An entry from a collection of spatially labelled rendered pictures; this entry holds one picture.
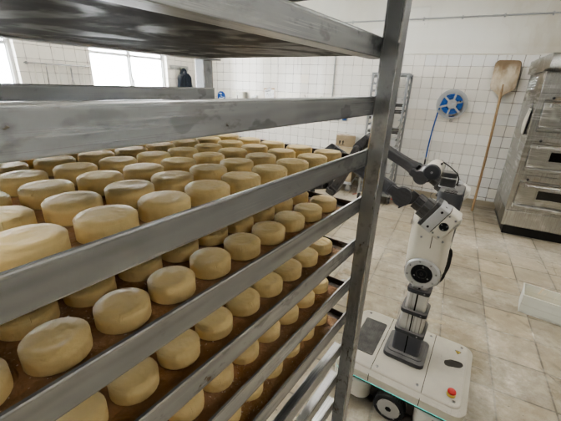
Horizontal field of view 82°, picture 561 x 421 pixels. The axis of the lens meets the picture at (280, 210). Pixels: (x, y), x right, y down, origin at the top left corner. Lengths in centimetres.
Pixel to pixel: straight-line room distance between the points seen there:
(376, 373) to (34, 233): 179
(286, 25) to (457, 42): 524
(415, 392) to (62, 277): 180
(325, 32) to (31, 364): 43
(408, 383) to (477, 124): 428
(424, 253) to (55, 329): 150
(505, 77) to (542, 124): 116
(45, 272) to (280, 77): 608
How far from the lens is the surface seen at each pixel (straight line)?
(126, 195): 37
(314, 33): 42
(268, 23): 35
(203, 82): 85
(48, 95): 67
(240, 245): 43
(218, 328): 44
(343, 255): 63
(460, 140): 558
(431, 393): 193
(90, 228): 30
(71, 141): 23
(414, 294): 183
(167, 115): 26
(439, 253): 164
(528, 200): 474
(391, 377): 193
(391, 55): 60
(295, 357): 68
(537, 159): 464
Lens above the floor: 162
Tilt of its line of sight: 21 degrees down
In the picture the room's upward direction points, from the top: 2 degrees clockwise
